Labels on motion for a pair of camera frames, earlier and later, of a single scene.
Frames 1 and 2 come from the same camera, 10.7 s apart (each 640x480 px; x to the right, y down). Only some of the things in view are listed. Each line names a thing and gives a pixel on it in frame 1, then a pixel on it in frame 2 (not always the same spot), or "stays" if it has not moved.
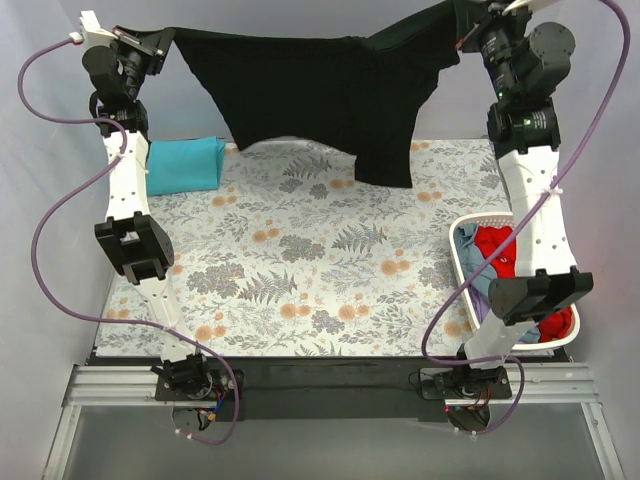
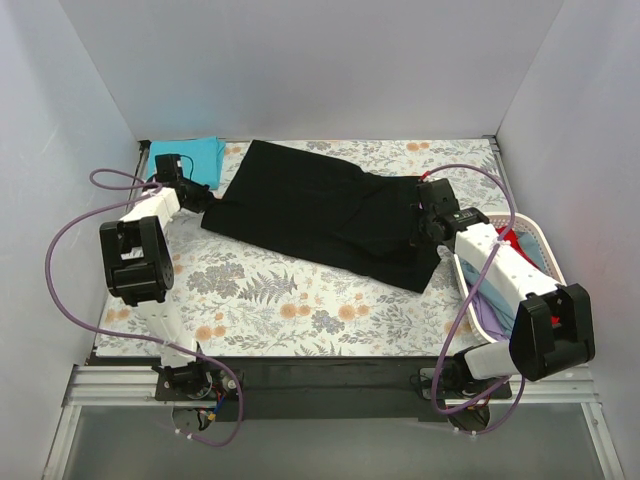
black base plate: x=331 y=388 stays
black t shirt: x=364 y=95 -> x=316 y=208
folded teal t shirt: x=184 y=165 stays
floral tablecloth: x=296 y=258 stays
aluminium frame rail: x=114 y=385 stays
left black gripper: x=145 y=42 -> x=201 y=195
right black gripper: x=470 y=15 -> x=422 y=228
